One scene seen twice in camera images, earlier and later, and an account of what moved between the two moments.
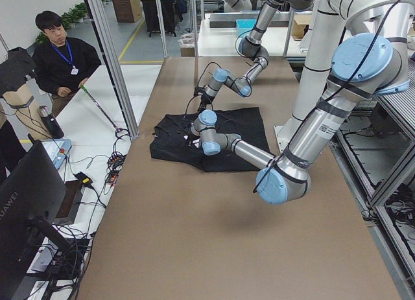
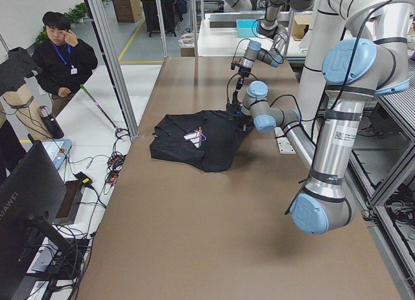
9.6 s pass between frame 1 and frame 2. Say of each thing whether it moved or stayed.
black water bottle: stayed
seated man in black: stayed
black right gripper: moved
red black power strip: stayed
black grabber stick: stayed
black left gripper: moved
